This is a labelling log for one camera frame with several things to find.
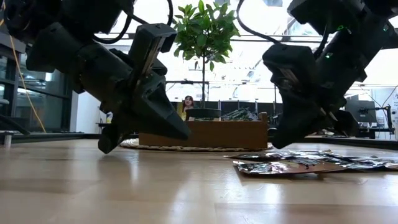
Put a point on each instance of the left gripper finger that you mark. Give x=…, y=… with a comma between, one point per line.
x=158, y=118
x=115, y=133

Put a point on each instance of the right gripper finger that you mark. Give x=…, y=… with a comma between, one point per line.
x=342, y=124
x=295, y=121

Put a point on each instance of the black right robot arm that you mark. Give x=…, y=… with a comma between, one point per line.
x=382, y=37

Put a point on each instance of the wooden tea box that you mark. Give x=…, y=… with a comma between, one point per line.
x=217, y=137

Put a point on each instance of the round woven placemat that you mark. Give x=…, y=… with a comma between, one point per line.
x=130, y=143

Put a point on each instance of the black computer monitor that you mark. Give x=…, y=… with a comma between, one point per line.
x=362, y=110

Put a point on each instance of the person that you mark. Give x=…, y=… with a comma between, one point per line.
x=188, y=105

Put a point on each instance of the dark office desk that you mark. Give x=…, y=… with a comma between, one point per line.
x=376, y=132

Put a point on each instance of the potted green plant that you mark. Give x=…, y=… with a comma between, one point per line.
x=202, y=37

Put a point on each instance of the black aluminium table frame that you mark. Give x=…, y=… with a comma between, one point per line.
x=373, y=143

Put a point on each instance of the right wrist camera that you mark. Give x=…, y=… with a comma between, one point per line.
x=323, y=15

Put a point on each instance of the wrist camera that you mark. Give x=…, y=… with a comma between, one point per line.
x=93, y=15
x=323, y=15

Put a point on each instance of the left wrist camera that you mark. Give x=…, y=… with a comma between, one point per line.
x=93, y=15

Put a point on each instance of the small white post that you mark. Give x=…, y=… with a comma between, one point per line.
x=7, y=140

